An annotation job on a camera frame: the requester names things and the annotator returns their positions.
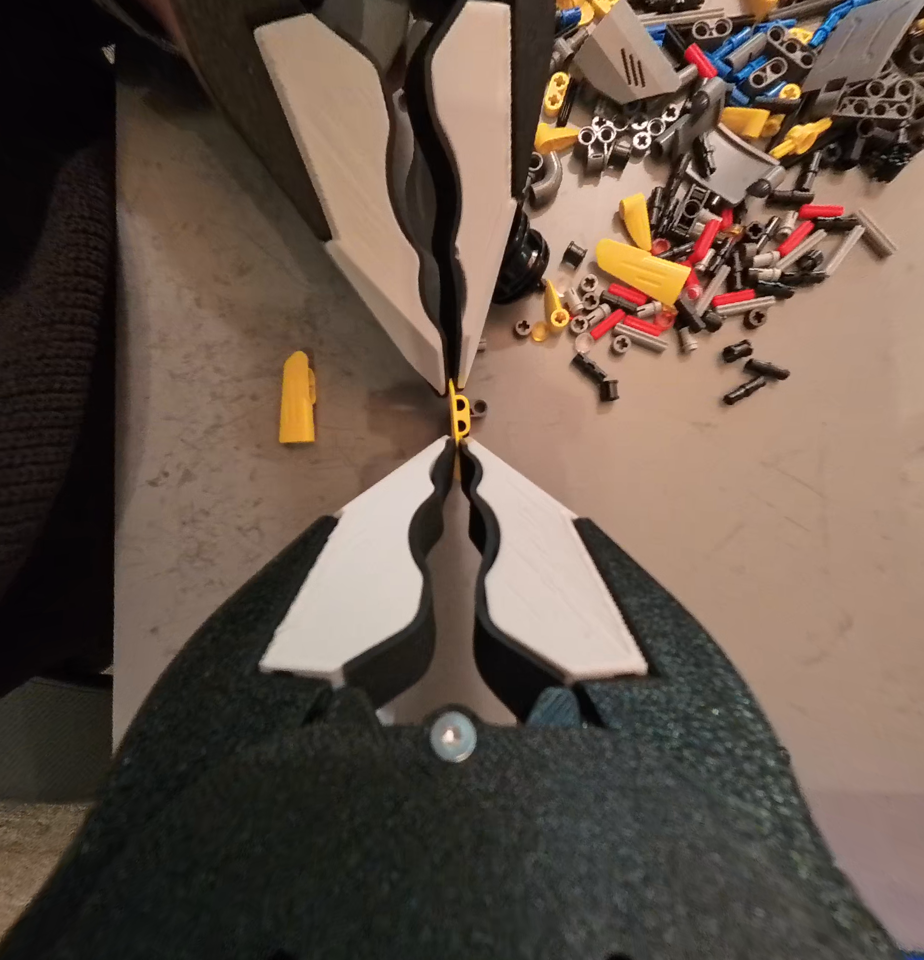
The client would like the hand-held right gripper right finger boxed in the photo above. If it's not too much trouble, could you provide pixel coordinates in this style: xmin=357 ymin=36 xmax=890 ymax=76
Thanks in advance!
xmin=460 ymin=437 xmax=650 ymax=711

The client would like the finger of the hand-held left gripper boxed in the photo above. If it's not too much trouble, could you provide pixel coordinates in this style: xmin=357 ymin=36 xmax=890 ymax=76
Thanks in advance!
xmin=252 ymin=9 xmax=454 ymax=397
xmin=406 ymin=0 xmax=524 ymax=387

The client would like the pile of toy building pieces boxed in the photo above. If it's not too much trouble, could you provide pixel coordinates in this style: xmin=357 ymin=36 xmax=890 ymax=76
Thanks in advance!
xmin=510 ymin=0 xmax=924 ymax=408

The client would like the yellow curved toy brick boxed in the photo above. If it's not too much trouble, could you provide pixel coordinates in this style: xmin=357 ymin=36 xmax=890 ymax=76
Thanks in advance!
xmin=447 ymin=378 xmax=475 ymax=481
xmin=278 ymin=350 xmax=317 ymax=447

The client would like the large yellow toy panel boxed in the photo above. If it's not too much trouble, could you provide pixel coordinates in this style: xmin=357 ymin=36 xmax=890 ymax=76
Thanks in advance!
xmin=595 ymin=238 xmax=692 ymax=307

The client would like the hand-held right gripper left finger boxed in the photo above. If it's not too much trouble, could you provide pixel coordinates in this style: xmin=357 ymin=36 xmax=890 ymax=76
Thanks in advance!
xmin=258 ymin=436 xmax=461 ymax=689

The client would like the black toy wheel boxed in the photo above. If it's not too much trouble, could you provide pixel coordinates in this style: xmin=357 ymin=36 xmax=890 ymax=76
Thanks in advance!
xmin=492 ymin=201 xmax=550 ymax=306

